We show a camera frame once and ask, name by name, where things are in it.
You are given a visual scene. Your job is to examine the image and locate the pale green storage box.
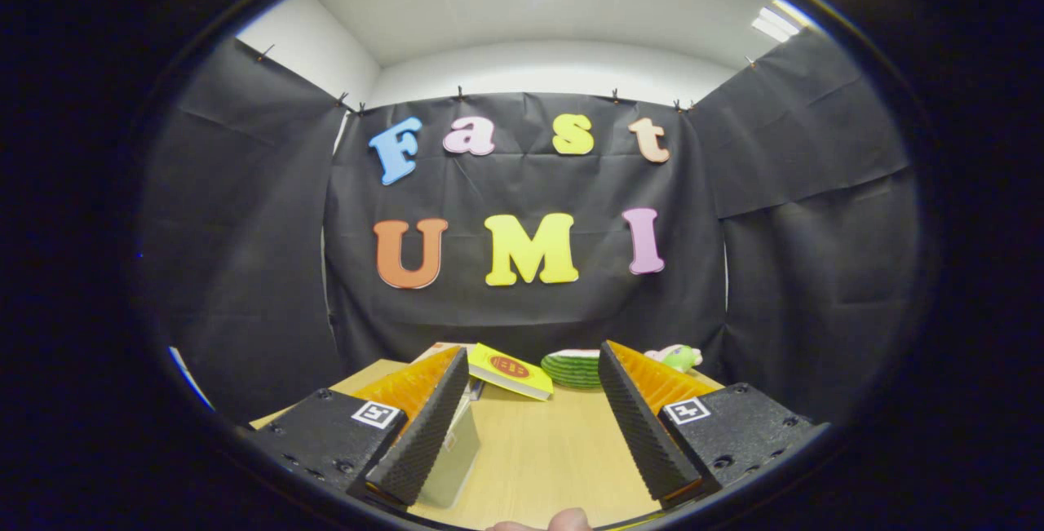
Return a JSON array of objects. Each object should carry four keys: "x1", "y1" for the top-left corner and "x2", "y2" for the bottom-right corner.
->
[{"x1": 420, "y1": 400, "x2": 482, "y2": 509}]

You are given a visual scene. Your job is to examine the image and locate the pink and green plush toy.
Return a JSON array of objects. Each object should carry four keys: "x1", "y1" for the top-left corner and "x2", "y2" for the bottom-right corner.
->
[{"x1": 644, "y1": 344, "x2": 703, "y2": 373}]

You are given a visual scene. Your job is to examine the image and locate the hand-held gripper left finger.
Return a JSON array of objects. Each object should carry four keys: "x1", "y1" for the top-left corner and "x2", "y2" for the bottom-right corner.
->
[{"x1": 243, "y1": 347, "x2": 471, "y2": 508}]

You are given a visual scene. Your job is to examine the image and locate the black backdrop cloth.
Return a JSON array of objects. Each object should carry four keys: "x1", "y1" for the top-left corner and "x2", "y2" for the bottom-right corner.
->
[{"x1": 139, "y1": 25, "x2": 922, "y2": 426}]

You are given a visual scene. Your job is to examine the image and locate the small ceiling light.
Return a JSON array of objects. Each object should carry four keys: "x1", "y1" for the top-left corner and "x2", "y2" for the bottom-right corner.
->
[{"x1": 750, "y1": 7, "x2": 802, "y2": 44}]

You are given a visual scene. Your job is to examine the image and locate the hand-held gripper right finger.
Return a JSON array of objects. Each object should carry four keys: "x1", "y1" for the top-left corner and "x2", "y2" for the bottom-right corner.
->
[{"x1": 598, "y1": 340, "x2": 832, "y2": 511}]

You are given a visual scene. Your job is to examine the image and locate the watermelon slice plush toy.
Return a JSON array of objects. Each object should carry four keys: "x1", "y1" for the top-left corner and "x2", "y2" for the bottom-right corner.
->
[{"x1": 541, "y1": 349, "x2": 604, "y2": 390}]

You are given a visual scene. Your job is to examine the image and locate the yellow book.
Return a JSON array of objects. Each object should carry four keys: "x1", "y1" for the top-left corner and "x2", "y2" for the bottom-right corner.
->
[{"x1": 467, "y1": 343, "x2": 554, "y2": 401}]

